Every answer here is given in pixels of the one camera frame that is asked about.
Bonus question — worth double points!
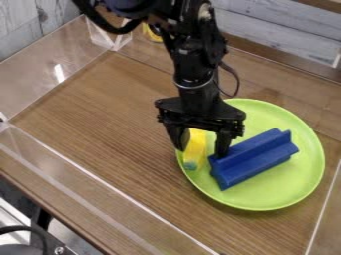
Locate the black metal table bracket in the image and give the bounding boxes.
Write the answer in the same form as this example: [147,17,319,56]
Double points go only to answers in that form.
[32,208,77,255]

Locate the yellow labelled tin can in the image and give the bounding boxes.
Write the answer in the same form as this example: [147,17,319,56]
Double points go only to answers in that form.
[143,24,163,43]

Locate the black cable lower left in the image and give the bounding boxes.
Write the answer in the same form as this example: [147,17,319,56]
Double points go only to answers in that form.
[0,225,48,255]

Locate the blue plastic block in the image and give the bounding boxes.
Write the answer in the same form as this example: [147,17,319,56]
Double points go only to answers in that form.
[208,128,299,191]

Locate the green plate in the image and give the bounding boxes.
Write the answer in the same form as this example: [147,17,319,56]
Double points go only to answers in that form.
[175,99,325,211]

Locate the yellow toy banana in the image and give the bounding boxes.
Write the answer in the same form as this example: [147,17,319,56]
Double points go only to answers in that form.
[182,128,206,171]

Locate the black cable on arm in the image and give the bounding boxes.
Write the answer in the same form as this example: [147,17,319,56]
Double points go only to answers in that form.
[216,61,242,99]

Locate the clear acrylic corner bracket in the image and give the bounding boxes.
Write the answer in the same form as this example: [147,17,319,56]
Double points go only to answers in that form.
[85,19,133,52]

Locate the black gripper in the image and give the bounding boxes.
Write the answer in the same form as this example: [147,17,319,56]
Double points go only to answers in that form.
[155,97,246,158]

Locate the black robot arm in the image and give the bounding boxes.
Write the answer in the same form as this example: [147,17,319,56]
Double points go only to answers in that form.
[72,0,246,158]

